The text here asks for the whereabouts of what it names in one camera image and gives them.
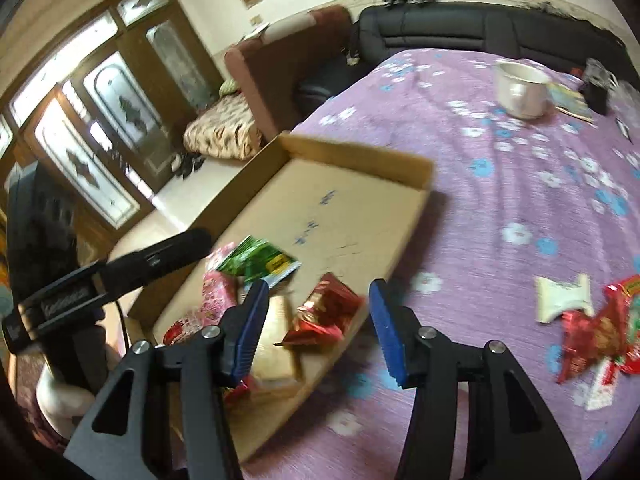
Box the black container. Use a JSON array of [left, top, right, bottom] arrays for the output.
[[582, 77, 611, 115]]

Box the grey cloth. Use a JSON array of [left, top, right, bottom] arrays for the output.
[[520, 0, 601, 26]]

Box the white rounded object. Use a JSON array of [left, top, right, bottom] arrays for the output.
[[36, 364, 97, 437]]

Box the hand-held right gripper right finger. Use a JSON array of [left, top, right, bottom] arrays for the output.
[[369, 278, 583, 480]]

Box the pair of dark shoes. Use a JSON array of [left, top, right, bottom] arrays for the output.
[[170, 152, 206, 178]]

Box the green yellow-label snack packet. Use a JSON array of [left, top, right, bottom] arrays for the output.
[[216, 235, 303, 288]]

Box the white mug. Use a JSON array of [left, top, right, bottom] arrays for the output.
[[495, 59, 555, 120]]

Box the pink snack packet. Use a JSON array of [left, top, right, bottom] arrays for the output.
[[164, 242, 246, 346]]

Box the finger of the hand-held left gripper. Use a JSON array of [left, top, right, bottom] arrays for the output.
[[97, 227, 215, 296]]

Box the purple floral tablecloth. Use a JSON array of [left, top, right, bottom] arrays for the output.
[[240, 47, 640, 480]]

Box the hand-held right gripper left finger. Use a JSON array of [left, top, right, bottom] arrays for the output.
[[64, 280, 271, 480]]

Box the wooden glass-panel door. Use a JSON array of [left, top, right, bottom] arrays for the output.
[[0, 0, 226, 246]]

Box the beige snack packet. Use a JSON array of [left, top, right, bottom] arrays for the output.
[[247, 292, 306, 386]]

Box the brown patterned blanket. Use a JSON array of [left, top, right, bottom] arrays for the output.
[[182, 92, 263, 161]]

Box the white red green snack packet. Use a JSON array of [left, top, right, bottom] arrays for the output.
[[582, 357, 626, 412]]

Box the shallow cardboard box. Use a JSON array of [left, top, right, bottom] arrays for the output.
[[125, 130, 435, 463]]

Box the brown armchair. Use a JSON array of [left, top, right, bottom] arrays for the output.
[[223, 6, 353, 143]]

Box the black leather sofa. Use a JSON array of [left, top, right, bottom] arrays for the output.
[[295, 2, 631, 106]]

